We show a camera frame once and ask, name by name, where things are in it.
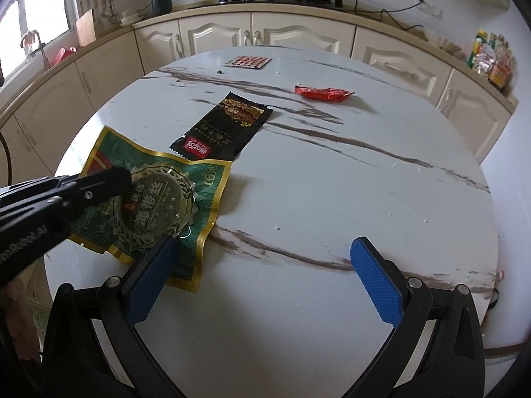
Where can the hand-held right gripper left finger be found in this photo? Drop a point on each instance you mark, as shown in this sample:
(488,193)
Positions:
(153,277)

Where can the red pill blister sheet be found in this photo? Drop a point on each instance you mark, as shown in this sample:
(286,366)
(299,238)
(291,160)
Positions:
(248,62)

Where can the sliding window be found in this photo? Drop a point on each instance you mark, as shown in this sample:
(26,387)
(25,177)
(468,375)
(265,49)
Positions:
(33,8)

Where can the white wall socket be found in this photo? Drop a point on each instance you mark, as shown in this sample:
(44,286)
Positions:
(430,8)

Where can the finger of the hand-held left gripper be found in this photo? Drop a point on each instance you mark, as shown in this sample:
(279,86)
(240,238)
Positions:
(97,186)

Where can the pink rag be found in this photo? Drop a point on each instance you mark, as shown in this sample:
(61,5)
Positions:
(28,38)

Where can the red plastic basin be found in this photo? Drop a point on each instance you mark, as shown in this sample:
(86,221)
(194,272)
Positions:
(66,54)

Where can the round marble table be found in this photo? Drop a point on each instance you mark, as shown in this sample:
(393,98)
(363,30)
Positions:
(311,195)

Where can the group of condiment bottles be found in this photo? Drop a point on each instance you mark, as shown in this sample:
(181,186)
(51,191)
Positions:
(491,60)

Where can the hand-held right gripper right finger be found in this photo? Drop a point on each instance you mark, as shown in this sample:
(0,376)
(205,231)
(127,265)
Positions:
(375,286)

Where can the black snack packet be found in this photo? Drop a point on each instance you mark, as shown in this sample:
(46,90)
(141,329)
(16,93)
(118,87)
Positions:
(224,128)

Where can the steel faucet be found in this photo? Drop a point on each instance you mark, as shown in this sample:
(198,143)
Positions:
(42,52)

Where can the wooden cutting board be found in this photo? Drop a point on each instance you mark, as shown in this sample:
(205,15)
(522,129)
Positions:
(86,29)

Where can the red snack packet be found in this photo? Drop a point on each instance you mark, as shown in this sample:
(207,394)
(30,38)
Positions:
(323,93)

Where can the green gold snack packet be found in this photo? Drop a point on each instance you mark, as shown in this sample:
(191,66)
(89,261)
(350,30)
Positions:
(203,174)

